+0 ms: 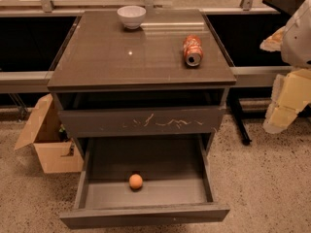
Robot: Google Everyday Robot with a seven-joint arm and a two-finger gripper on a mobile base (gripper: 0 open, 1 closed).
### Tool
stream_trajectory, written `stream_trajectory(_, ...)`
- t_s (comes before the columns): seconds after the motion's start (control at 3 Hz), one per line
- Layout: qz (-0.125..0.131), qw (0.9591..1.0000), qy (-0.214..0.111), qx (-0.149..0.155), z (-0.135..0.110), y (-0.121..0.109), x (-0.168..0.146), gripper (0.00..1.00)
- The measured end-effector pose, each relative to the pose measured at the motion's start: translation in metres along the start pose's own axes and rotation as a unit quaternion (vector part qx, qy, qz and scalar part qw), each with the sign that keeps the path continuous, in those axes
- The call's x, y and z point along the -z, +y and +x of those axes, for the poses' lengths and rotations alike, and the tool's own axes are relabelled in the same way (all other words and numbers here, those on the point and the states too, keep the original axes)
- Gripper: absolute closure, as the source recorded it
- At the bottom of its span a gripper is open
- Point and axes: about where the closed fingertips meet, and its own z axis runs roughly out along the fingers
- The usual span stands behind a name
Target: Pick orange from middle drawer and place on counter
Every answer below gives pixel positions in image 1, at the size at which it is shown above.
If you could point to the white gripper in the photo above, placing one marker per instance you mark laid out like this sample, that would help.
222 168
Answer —
297 41

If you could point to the orange fruit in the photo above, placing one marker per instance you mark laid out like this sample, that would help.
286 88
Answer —
135 181

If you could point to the dark grey drawer cabinet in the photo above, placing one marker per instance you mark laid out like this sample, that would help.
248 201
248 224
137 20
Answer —
106 66

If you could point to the open grey middle drawer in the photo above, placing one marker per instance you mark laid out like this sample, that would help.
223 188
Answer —
175 186

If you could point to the scratched grey top drawer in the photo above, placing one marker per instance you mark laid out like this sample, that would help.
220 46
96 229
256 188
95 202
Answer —
142 121

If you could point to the black metal stand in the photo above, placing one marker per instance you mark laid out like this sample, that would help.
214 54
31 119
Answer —
237 112

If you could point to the black table top corner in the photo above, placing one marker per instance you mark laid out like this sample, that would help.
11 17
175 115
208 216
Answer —
288 7

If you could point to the orange soda can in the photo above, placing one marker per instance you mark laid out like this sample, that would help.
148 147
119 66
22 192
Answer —
192 50

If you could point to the white ceramic bowl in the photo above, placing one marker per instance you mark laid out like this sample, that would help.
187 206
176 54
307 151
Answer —
131 16

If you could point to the open cardboard box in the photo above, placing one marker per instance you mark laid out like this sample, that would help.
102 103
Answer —
42 131

